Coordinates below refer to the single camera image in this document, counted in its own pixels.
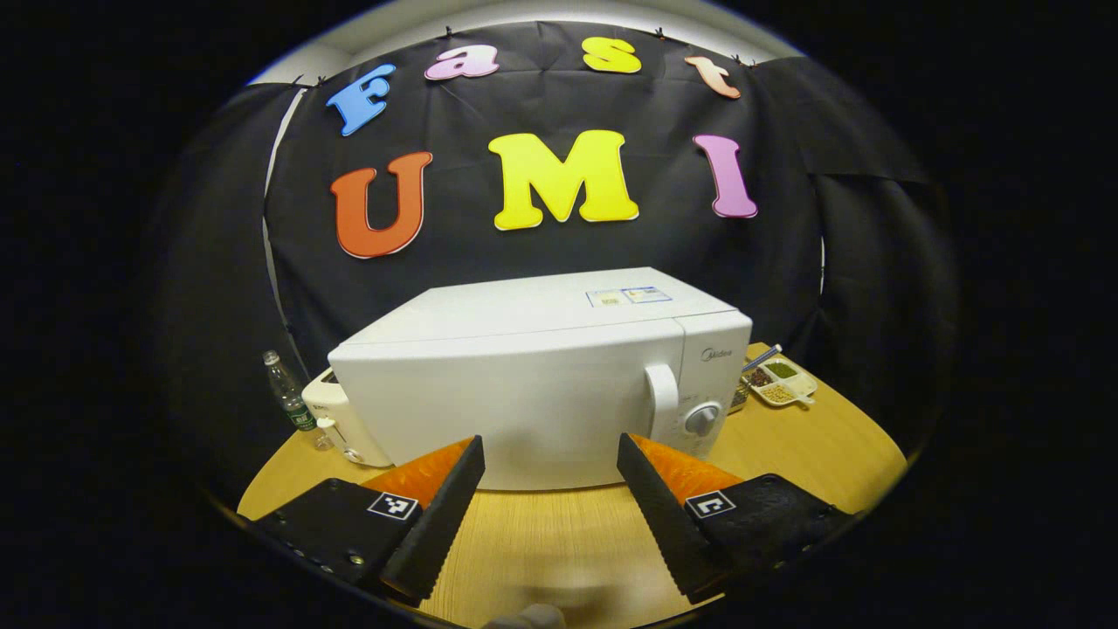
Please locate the black backdrop cloth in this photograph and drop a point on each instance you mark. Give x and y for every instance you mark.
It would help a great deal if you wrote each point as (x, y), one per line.
(664, 245)

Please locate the white divided snack tray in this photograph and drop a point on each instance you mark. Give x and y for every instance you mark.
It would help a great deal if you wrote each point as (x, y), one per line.
(782, 384)

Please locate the clear plastic water bottle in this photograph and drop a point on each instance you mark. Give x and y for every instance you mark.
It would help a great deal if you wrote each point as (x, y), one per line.
(293, 397)

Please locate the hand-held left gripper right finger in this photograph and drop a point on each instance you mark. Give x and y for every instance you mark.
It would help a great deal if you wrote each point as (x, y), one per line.
(668, 528)

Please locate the metal spoon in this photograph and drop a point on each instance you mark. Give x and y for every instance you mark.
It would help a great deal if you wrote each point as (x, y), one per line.
(762, 356)

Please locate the white microwave oven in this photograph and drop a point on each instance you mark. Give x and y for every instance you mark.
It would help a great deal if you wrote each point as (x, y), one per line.
(524, 393)

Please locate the white toaster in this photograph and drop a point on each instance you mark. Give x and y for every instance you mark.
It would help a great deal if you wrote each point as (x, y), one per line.
(336, 419)

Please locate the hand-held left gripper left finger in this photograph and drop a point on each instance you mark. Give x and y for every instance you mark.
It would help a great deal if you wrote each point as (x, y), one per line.
(437, 528)

